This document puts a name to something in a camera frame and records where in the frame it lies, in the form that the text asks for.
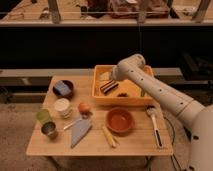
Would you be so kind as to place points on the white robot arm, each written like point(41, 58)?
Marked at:
point(197, 118)

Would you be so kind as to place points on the green plastic cup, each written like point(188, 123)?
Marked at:
point(43, 116)

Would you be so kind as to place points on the yellow corn cob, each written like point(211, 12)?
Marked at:
point(109, 137)

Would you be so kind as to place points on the white cup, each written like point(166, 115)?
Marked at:
point(62, 106)

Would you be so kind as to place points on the yellow plastic bin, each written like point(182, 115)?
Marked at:
point(101, 77)

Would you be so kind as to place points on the grey blue spatula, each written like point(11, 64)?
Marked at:
point(79, 128)

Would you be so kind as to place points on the white handled brush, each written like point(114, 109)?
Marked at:
point(152, 113)

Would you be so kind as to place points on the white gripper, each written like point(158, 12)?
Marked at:
point(112, 73)

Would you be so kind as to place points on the dark brown bowl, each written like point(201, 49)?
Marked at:
point(66, 96)

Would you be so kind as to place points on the blue sponge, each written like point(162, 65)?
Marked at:
point(63, 87)

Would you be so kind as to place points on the striped dark eraser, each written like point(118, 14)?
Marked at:
point(106, 88)

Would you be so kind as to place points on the wooden table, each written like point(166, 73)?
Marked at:
point(139, 142)

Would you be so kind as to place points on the metal cup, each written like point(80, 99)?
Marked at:
point(49, 130)

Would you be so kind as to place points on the orange fruit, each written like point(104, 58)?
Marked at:
point(84, 108)

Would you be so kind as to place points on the red bowl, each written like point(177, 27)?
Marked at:
point(119, 120)

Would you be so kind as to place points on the dark small item in bin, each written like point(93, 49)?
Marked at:
point(122, 95)

